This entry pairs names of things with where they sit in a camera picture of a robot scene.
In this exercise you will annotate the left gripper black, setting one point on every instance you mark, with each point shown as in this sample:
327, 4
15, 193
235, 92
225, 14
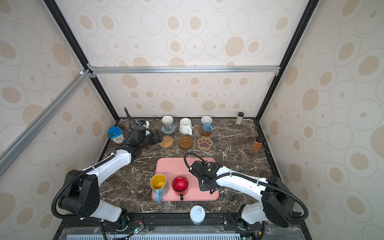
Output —
159, 138

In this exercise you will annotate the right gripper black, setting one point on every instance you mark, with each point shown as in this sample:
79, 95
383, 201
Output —
202, 189

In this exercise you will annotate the paw shaped wooden coaster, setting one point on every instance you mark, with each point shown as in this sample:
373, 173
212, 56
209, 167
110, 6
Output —
205, 143

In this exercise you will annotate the light blue fabric coaster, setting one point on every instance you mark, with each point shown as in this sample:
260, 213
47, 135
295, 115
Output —
168, 132

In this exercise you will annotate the grey mug white inside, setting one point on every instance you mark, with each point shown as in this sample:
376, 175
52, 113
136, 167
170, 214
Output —
168, 121

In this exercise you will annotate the light blue mug white inside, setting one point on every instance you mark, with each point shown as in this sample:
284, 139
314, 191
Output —
207, 124

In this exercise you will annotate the brown wooden round coaster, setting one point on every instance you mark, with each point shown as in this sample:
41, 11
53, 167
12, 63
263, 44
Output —
202, 132

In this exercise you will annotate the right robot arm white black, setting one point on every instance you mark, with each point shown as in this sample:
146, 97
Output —
275, 203

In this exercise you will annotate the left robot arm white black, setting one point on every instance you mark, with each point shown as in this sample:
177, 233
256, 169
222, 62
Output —
80, 195

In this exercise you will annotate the blue lid snack tub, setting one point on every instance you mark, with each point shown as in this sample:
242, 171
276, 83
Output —
116, 135

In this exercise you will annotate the black mug red inside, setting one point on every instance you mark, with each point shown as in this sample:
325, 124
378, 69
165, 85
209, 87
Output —
180, 185

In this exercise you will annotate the pink plastic tray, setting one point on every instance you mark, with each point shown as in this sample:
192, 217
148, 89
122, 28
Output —
173, 167

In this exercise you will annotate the white round lid container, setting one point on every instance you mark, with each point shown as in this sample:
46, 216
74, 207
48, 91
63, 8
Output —
197, 215

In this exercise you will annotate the blue mug yellow inside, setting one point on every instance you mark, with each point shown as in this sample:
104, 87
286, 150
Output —
160, 187

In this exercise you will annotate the amber bottle dark cap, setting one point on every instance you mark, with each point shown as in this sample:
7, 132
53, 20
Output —
257, 143

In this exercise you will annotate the clear bottle black cap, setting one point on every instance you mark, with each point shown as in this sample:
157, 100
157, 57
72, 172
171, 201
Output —
239, 119

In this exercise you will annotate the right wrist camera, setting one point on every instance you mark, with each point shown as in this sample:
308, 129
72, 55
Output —
199, 169

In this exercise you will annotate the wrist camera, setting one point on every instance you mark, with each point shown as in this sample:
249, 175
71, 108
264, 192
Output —
144, 123
199, 169

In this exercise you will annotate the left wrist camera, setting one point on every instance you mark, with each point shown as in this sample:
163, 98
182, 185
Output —
144, 123

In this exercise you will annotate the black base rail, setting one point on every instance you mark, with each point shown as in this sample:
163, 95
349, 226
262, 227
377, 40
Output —
179, 226

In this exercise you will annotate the horizontal aluminium frame bar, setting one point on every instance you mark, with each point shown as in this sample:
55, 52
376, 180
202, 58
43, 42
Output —
184, 70

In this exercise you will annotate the slanted aluminium frame bar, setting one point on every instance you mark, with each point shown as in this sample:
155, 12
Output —
26, 137

